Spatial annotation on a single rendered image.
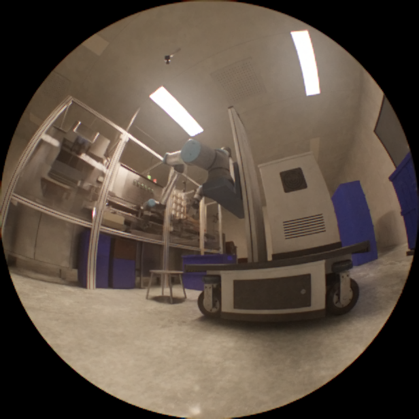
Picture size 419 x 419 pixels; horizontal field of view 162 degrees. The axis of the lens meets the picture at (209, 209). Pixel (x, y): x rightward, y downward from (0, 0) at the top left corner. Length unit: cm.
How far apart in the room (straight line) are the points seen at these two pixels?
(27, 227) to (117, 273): 107
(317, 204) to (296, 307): 46
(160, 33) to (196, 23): 47
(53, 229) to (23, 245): 40
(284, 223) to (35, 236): 197
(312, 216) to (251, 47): 224
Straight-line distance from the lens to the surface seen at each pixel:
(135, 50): 257
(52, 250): 174
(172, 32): 242
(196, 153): 88
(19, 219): 180
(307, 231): 71
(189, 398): 41
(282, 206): 74
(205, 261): 172
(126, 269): 169
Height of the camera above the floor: 32
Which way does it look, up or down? 21 degrees up
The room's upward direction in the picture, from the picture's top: 1 degrees counter-clockwise
